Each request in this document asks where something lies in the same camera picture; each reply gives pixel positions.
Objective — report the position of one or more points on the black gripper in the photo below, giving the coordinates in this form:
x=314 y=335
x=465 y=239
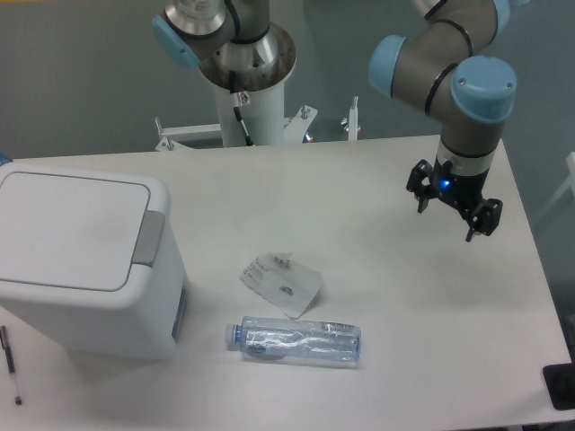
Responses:
x=461 y=192

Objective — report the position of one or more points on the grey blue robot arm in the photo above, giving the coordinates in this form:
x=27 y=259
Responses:
x=442 y=72

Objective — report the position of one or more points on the white trash can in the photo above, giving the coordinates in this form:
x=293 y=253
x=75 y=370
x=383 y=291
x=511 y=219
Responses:
x=142 y=319

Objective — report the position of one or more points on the white trash can lid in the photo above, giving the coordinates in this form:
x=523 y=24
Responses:
x=69 y=232

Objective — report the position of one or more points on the black device at table edge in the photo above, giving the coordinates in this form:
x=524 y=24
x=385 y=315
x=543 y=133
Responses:
x=559 y=380

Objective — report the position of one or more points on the clear empty plastic bottle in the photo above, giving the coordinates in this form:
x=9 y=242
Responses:
x=315 y=341

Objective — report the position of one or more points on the blue object at left edge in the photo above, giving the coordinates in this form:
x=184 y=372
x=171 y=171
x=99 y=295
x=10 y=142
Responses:
x=4 y=159

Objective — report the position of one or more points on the black pen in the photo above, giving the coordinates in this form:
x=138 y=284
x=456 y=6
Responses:
x=6 y=347

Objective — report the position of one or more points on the white frame at right edge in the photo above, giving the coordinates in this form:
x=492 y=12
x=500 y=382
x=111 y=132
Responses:
x=558 y=201

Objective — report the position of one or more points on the white pedestal base frame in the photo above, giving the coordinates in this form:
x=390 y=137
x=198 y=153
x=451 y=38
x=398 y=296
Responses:
x=294 y=131

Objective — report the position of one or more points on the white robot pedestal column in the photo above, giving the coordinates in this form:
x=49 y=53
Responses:
x=248 y=82

